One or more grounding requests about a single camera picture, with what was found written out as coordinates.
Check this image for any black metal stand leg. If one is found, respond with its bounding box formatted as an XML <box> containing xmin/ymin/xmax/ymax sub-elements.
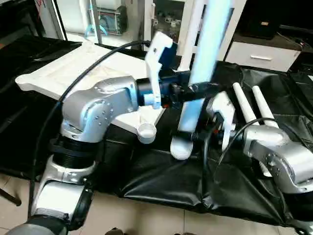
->
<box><xmin>0</xmin><ymin>188</ymin><xmax>21</xmax><ymax>207</ymax></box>

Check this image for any teal storage box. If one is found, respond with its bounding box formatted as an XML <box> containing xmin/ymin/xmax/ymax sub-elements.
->
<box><xmin>95</xmin><ymin>7</ymin><xmax>129</xmax><ymax>36</ymax></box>

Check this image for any white drawer unit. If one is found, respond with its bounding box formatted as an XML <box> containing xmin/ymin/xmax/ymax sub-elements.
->
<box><xmin>225</xmin><ymin>38</ymin><xmax>300</xmax><ymax>72</ymax></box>

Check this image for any white plastic table top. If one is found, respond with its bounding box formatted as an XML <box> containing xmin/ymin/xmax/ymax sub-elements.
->
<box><xmin>14</xmin><ymin>41</ymin><xmax>182</xmax><ymax>144</ymax></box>

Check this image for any black work mat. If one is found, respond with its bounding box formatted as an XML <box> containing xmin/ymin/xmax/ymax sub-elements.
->
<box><xmin>0</xmin><ymin>33</ymin><xmax>313</xmax><ymax>229</ymax></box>

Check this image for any white glass-door cabinet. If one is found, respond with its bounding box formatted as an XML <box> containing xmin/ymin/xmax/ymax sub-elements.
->
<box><xmin>143</xmin><ymin>0</ymin><xmax>247</xmax><ymax>61</ymax></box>

